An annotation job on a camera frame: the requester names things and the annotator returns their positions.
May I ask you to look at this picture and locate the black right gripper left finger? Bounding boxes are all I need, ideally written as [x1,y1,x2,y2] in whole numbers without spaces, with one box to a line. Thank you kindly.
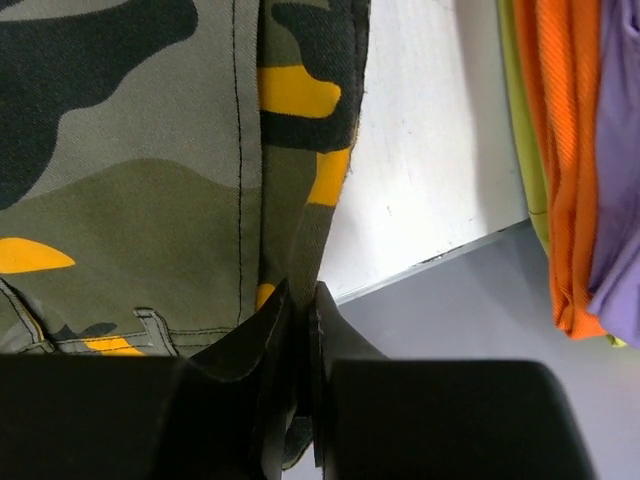
[1,283,295,479]

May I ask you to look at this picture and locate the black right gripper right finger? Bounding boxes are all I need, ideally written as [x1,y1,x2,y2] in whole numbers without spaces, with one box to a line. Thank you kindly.
[309,284,596,479]

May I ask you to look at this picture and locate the camouflage yellow green trousers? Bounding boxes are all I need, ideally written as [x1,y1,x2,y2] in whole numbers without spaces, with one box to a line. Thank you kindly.
[1,1,371,467]

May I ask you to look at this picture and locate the purple folded trousers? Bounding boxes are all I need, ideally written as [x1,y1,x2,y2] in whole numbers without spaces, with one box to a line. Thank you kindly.
[588,1,639,348]

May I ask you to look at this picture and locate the yellow-green folded trousers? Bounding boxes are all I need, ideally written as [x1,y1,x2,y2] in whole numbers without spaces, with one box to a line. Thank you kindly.
[497,0,629,349]

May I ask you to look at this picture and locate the orange folded trousers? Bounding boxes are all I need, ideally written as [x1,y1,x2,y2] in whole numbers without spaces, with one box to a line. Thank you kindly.
[513,0,605,340]

